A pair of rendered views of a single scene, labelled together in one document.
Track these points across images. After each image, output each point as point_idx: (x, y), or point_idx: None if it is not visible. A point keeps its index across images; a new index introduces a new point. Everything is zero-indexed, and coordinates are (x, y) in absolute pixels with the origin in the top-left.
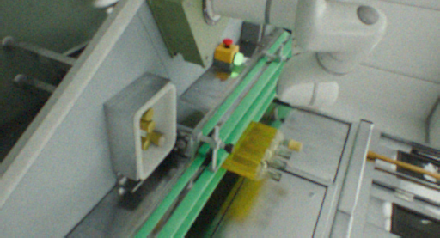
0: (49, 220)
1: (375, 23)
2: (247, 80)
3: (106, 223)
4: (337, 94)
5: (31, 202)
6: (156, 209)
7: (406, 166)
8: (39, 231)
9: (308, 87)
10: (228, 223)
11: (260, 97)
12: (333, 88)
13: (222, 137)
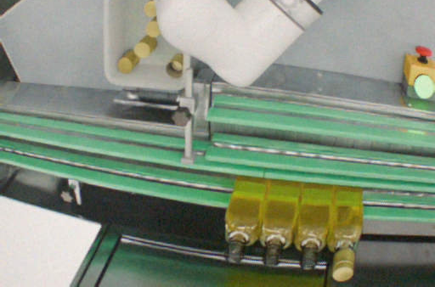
0: (47, 49)
1: None
2: (407, 122)
3: (69, 97)
4: (170, 10)
5: (38, 17)
6: (98, 126)
7: None
8: (38, 51)
9: None
10: (161, 254)
11: (415, 174)
12: None
13: (216, 114)
